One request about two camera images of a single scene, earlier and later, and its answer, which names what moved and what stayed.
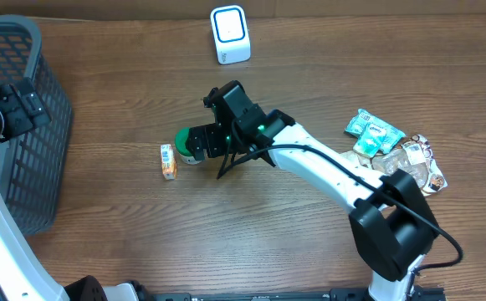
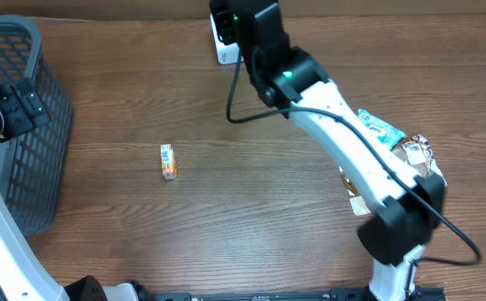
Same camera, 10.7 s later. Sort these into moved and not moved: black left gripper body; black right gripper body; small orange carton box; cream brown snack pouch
Moved: black right gripper body
Not moved: small orange carton box; black left gripper body; cream brown snack pouch
